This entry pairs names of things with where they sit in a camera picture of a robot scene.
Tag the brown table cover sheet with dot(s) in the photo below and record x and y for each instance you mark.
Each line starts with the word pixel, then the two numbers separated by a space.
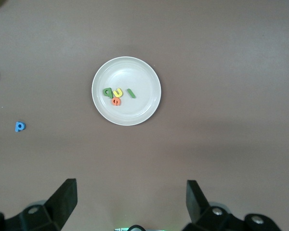
pixel 207 120

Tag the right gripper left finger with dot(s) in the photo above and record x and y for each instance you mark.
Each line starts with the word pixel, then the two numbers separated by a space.
pixel 60 207

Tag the green foam letter b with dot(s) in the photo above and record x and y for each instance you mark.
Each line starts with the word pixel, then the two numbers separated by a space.
pixel 109 93

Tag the orange foam letter e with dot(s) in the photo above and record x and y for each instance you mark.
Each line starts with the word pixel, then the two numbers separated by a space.
pixel 115 102

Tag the green foam letter l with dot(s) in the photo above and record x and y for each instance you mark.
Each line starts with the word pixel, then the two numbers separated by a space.
pixel 131 93

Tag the beige plate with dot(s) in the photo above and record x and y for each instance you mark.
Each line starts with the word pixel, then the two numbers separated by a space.
pixel 130 72

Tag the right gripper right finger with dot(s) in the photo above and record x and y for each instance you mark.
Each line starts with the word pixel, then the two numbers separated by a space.
pixel 200 209

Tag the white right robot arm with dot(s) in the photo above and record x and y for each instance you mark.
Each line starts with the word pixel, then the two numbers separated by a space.
pixel 136 228

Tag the blue foam letter p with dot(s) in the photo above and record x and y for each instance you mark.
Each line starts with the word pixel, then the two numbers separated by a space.
pixel 17 126

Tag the yellow foam letter u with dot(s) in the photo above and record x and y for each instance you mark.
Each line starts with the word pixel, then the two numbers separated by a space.
pixel 117 94

